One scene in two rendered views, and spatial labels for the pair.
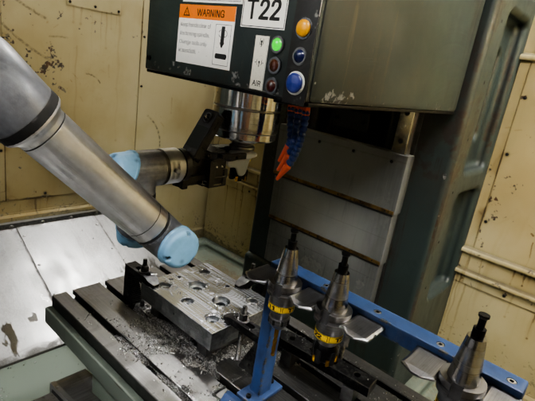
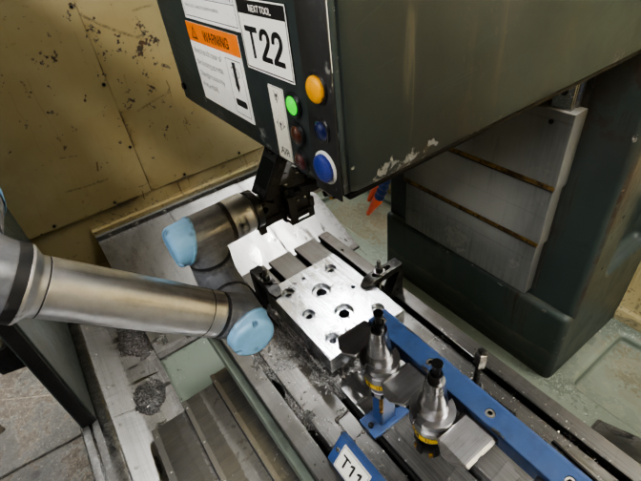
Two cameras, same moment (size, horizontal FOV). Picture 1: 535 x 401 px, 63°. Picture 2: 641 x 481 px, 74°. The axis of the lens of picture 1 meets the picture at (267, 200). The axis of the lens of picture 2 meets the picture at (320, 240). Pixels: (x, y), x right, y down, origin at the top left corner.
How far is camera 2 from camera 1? 0.41 m
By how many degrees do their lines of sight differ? 27
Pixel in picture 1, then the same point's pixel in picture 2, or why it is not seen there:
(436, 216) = (619, 192)
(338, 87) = (402, 148)
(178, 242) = (244, 336)
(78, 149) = (81, 303)
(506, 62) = not seen: outside the picture
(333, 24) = (362, 73)
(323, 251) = (468, 223)
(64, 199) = (204, 175)
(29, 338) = not seen: hidden behind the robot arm
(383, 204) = (540, 177)
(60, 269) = not seen: hidden behind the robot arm
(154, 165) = (213, 231)
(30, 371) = (200, 351)
